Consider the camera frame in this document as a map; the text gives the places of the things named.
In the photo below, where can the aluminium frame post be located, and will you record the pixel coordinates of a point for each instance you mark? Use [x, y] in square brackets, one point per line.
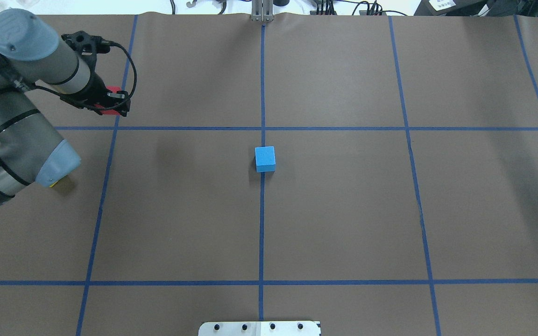
[262, 11]

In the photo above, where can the red foam block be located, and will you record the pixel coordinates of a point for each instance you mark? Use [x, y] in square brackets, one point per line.
[106, 102]

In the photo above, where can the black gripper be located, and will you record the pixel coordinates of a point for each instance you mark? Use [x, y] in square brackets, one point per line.
[96, 87]

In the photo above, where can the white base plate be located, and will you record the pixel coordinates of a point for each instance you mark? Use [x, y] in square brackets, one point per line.
[261, 328]

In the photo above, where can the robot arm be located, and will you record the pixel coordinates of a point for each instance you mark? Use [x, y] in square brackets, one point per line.
[33, 56]

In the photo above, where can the blue foam block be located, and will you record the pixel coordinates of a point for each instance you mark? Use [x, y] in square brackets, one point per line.
[265, 159]

